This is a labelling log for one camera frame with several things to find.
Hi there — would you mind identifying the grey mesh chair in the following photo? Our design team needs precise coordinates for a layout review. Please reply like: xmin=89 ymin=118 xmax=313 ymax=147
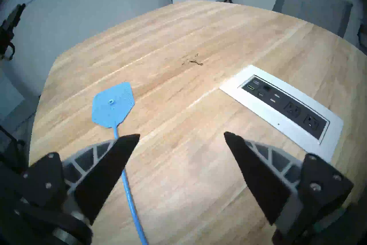
xmin=272 ymin=0 xmax=354 ymax=39

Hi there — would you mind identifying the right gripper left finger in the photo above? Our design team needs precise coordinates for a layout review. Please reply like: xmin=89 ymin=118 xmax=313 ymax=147
xmin=22 ymin=133 xmax=141 ymax=226

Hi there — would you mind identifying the small dark bug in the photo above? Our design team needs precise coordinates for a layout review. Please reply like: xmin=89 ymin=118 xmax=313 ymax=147
xmin=181 ymin=53 xmax=204 ymax=66

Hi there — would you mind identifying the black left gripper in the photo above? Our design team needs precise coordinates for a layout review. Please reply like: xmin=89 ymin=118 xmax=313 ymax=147
xmin=0 ymin=3 xmax=26 ymax=61

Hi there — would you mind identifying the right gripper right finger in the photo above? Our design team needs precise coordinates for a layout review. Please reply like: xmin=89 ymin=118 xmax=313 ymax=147
xmin=224 ymin=131 xmax=354 ymax=245

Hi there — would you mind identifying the blue plastic fly swatter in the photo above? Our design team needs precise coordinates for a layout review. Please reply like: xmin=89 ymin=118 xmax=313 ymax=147
xmin=91 ymin=82 xmax=149 ymax=245

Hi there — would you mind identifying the silver table power outlet box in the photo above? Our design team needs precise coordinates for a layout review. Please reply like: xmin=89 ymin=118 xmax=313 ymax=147
xmin=219 ymin=65 xmax=344 ymax=163

